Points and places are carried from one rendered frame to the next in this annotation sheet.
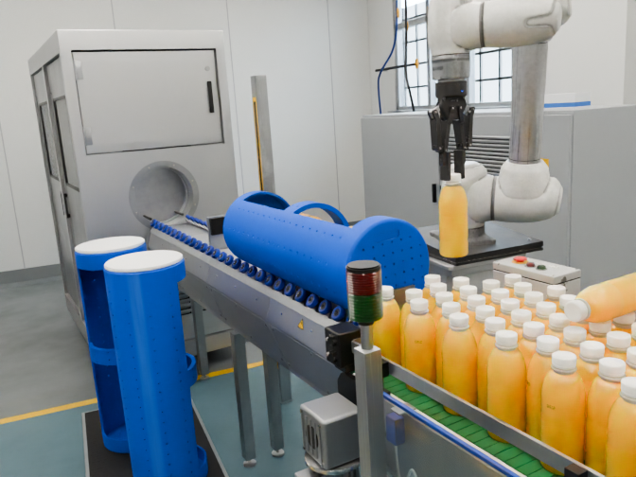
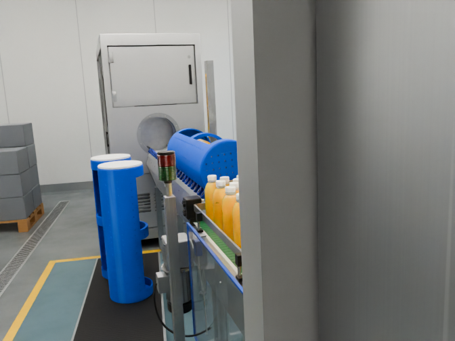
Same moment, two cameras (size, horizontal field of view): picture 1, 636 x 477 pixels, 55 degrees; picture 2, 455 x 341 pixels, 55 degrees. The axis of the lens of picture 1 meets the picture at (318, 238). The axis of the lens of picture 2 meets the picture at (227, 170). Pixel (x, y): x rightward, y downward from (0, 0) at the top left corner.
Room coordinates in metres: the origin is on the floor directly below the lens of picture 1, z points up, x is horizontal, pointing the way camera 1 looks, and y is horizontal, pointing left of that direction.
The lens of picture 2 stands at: (-0.39, -0.60, 1.45)
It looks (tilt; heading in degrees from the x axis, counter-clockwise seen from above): 10 degrees down; 12
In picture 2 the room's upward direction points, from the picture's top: 3 degrees counter-clockwise
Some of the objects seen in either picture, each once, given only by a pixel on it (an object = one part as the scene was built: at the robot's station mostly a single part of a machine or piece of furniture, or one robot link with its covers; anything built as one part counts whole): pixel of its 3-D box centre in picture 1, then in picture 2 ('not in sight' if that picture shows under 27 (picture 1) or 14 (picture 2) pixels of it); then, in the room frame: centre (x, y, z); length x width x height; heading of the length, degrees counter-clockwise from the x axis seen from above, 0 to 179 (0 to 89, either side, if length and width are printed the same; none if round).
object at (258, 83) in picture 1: (272, 247); (214, 168); (3.02, 0.24, 0.85); 0.06 x 0.06 x 1.70; 29
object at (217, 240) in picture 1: (220, 232); not in sight; (2.72, 0.45, 1.00); 0.10 x 0.04 x 0.15; 119
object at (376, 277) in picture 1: (363, 279); (166, 160); (1.05, -0.08, 1.23); 0.06 x 0.06 x 0.04
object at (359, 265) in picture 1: (364, 307); (167, 174); (1.05, -0.08, 1.18); 0.06 x 0.06 x 0.16
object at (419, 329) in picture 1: (420, 347); (221, 207); (1.28, -0.21, 0.99); 0.07 x 0.07 x 0.19
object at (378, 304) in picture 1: (364, 304); (167, 172); (1.05, -0.08, 1.18); 0.06 x 0.06 x 0.05
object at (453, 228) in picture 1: (452, 218); not in sight; (1.50, -0.34, 1.24); 0.07 x 0.07 x 0.19
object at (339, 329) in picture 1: (345, 346); (193, 208); (1.42, -0.05, 0.95); 0.10 x 0.07 x 0.10; 119
